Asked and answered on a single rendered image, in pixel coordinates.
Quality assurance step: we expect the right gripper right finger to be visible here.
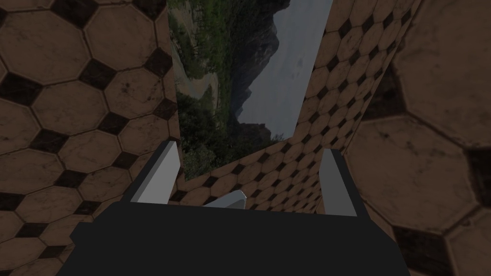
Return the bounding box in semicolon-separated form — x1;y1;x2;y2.
318;148;371;219

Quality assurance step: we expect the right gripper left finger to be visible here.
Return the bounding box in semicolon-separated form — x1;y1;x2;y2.
120;140;181;205

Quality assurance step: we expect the landscape view window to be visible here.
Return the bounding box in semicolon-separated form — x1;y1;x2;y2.
167;0;334;182

